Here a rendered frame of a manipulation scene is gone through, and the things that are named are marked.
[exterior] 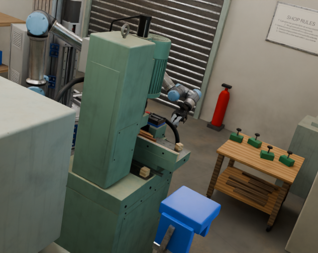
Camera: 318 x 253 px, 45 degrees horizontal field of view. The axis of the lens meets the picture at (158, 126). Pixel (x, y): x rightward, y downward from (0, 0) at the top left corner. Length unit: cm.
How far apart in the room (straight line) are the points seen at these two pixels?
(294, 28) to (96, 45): 335
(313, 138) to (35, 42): 270
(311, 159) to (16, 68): 279
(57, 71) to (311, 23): 302
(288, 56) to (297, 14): 49
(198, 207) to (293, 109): 371
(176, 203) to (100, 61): 76
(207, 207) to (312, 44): 364
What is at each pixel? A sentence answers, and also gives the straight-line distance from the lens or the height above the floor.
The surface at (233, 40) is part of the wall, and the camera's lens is 499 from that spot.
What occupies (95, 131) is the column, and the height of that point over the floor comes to 108.
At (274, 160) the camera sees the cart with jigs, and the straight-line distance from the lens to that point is 342.
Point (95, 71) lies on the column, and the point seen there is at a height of 136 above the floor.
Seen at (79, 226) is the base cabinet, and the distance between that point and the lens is 214.
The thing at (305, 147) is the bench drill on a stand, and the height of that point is 52.
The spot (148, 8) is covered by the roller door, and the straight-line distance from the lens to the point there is 544.
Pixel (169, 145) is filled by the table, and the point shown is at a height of 90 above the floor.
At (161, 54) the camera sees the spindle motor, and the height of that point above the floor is 144.
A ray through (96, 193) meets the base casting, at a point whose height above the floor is 77.
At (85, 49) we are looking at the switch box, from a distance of 182.
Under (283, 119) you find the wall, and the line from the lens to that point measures 498.
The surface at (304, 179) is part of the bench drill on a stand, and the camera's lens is 411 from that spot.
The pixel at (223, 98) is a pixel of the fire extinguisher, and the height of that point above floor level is 44.
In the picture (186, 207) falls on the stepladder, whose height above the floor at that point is 116.
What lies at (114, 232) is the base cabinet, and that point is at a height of 60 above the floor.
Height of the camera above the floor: 188
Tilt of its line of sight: 23 degrees down
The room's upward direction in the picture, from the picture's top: 13 degrees clockwise
